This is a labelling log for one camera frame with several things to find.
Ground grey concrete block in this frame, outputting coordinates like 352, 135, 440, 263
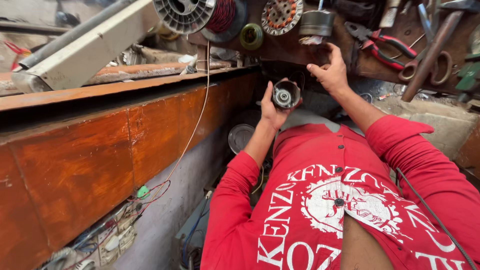
375, 95, 480, 161

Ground grey metal motor cylinder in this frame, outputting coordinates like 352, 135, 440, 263
299, 9, 336, 37

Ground person's left hand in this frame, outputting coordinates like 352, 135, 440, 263
260, 77, 304, 132

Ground red plastic object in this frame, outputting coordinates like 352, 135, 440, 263
4, 40, 33, 71

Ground grey metal pipe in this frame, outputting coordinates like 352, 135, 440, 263
19, 0, 134, 70

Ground green metal vise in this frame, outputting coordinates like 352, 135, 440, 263
455, 35, 480, 94

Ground dark wooden tool board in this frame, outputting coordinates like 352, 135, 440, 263
187, 0, 480, 95

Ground white electrical switch board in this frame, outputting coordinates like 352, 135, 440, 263
37, 202, 140, 270

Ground person's right hand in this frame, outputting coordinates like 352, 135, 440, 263
307, 42, 352, 95

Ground black braided cable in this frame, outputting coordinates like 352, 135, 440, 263
395, 167, 478, 270

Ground rusty metal rod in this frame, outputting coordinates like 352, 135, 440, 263
401, 10, 465, 103

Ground round metal lid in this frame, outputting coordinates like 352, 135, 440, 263
228, 124, 256, 155

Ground grey spool of red wire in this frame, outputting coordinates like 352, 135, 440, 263
153, 0, 248, 43

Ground blue wires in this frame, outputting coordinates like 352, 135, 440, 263
181, 191, 211, 270

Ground red printed shirt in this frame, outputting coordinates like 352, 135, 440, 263
200, 114, 480, 270

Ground round metal motor housing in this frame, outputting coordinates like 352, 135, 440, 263
272, 79, 302, 110

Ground orange wooden workbench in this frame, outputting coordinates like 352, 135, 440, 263
0, 69, 260, 270

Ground thin red wires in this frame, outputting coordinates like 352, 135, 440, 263
125, 180, 172, 220

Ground metal file tool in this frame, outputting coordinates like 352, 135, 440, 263
379, 0, 402, 29

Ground thin tan wire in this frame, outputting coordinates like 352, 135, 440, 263
150, 41, 211, 203

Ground yellow-green tape roll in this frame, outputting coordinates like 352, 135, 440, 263
240, 23, 264, 51

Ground rusty metal scissors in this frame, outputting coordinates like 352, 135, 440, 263
398, 3, 454, 86

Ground white metal channel beam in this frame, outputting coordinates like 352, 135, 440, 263
11, 0, 161, 93

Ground red and black pliers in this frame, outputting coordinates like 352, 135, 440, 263
344, 21, 418, 71

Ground motor stator with copper windings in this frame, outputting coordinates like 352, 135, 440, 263
261, 0, 304, 36

